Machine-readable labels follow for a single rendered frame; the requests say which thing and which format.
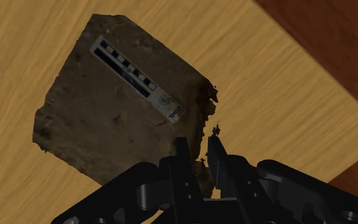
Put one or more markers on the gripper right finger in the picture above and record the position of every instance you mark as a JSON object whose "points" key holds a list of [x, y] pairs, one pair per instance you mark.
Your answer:
{"points": [[259, 186]]}

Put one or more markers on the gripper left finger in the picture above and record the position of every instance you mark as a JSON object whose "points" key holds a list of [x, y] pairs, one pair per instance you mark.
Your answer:
{"points": [[154, 189]]}

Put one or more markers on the brown rough stone block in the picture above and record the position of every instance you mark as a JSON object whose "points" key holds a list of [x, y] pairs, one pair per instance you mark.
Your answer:
{"points": [[116, 111]]}

